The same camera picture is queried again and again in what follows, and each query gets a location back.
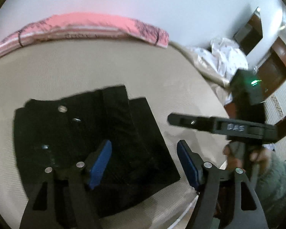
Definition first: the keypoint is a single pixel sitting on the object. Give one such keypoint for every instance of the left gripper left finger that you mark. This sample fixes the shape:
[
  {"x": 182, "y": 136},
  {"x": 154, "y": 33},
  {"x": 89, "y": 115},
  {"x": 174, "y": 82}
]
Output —
[{"x": 61, "y": 198}]

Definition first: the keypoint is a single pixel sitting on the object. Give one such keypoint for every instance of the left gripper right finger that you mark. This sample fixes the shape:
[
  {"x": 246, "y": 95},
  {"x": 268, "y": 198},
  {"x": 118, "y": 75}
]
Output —
[{"x": 226, "y": 199}]

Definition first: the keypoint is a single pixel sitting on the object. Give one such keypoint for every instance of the white radiator cover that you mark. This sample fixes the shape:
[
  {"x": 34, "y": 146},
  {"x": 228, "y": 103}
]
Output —
[{"x": 275, "y": 106}]

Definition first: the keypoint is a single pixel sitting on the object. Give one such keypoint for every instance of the beige satin blanket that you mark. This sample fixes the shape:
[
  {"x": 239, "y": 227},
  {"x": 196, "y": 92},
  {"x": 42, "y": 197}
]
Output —
[{"x": 218, "y": 84}]

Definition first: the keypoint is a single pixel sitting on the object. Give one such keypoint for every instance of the grey fluffy sleeve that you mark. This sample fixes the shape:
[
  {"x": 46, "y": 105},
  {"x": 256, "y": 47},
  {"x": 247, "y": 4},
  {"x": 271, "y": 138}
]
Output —
[{"x": 271, "y": 191}]

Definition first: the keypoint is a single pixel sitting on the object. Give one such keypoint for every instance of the brown wooden door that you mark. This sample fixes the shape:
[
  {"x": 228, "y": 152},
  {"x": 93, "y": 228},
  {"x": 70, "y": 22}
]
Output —
[{"x": 272, "y": 71}]

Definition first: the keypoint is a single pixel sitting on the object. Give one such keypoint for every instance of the white polka-dot quilt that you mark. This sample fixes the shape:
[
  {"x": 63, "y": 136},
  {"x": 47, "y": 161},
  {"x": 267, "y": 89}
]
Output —
[{"x": 225, "y": 57}]

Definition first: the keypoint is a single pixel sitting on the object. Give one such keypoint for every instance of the beige bed mat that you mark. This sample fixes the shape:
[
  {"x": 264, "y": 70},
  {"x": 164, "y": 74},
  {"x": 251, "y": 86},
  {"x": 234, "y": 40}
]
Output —
[{"x": 60, "y": 100}]

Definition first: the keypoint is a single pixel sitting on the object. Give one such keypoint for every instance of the pink tree-print pillow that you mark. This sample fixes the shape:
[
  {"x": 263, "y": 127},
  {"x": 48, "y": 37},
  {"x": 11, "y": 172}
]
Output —
[{"x": 83, "y": 25}]

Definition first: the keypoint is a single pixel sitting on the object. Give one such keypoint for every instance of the dark wall-mounted television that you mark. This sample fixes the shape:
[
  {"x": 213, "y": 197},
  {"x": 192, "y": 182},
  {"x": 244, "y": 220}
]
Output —
[{"x": 250, "y": 34}]

